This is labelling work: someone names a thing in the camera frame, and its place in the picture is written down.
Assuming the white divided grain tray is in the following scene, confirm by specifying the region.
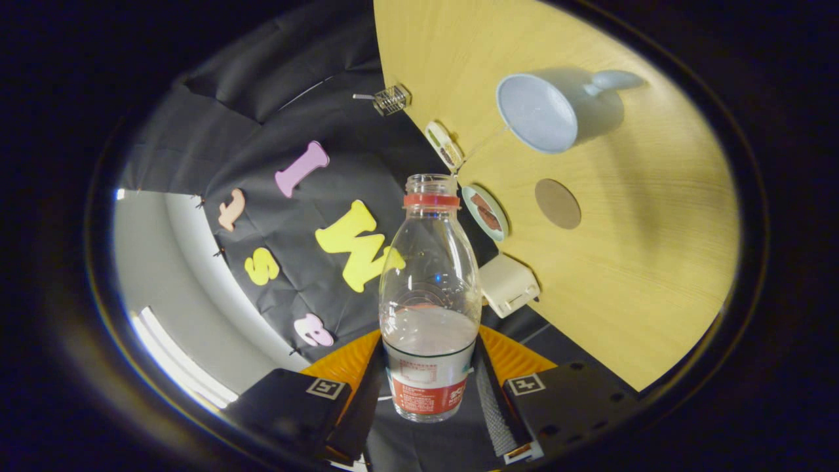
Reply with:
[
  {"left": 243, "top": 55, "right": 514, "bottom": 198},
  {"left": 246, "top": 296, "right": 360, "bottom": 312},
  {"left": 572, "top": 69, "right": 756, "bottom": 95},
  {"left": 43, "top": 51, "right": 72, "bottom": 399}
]
[{"left": 424, "top": 121, "right": 465, "bottom": 172}]

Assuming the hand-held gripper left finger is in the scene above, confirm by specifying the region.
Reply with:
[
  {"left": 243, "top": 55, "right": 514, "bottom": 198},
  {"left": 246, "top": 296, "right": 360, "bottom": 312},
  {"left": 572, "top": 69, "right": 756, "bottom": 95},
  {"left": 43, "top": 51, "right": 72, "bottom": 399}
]
[{"left": 223, "top": 330, "right": 387, "bottom": 466}]

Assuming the white toaster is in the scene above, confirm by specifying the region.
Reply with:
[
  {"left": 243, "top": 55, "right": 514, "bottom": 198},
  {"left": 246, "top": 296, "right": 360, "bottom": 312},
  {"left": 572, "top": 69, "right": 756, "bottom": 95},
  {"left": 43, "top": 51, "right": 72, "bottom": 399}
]
[{"left": 478, "top": 254, "right": 541, "bottom": 319}]

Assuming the clear plastic juice bottle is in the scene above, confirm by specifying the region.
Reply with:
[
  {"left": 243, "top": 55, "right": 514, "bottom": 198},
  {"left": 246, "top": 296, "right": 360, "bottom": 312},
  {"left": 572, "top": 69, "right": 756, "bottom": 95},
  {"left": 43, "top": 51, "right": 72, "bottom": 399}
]
[{"left": 379, "top": 174, "right": 483, "bottom": 423}]

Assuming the metal mesh holder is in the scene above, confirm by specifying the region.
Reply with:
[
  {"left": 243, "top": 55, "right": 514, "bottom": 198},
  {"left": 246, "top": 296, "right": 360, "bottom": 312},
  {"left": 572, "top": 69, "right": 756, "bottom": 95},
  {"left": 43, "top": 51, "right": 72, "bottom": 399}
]
[{"left": 374, "top": 85, "right": 412, "bottom": 117}]

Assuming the long ceiling light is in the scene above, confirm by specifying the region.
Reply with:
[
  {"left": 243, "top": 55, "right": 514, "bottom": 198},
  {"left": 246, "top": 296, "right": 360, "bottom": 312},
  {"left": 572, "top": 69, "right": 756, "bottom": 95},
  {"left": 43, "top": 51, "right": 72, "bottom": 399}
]
[{"left": 128, "top": 307, "right": 240, "bottom": 410}]

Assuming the pale green plate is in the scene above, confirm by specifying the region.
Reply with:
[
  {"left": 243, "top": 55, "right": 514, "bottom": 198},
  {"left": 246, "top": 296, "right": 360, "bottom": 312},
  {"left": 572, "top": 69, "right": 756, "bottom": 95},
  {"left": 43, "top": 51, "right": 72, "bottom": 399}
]
[{"left": 461, "top": 186, "right": 509, "bottom": 243}]

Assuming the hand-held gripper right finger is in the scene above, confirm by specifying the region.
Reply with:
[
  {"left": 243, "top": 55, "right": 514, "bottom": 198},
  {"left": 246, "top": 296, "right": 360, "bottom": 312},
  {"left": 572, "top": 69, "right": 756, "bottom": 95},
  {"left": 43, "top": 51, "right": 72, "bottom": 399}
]
[{"left": 472, "top": 326, "right": 640, "bottom": 466}]

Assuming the wooden table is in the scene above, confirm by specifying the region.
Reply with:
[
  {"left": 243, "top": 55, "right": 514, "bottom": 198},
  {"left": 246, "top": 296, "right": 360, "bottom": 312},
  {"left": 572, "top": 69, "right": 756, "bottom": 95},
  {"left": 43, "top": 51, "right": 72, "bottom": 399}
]
[{"left": 374, "top": 0, "right": 741, "bottom": 393}]

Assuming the black backdrop cloth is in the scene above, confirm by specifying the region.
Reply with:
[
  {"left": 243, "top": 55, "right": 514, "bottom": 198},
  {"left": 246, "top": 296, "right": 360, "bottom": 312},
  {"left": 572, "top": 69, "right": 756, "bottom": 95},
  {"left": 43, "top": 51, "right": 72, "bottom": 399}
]
[{"left": 118, "top": 0, "right": 640, "bottom": 472}]

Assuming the round brown coaster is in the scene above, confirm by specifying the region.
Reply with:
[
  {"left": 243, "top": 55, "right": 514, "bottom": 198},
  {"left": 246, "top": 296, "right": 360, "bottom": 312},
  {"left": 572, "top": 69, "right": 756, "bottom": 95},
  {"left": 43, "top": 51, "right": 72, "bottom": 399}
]
[{"left": 534, "top": 178, "right": 582, "bottom": 230}]

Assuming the pale blue cup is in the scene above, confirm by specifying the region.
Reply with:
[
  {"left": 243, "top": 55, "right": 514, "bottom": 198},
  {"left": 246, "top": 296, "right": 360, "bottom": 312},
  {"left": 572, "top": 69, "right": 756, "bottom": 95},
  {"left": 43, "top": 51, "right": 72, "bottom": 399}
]
[{"left": 496, "top": 69, "right": 646, "bottom": 155}]

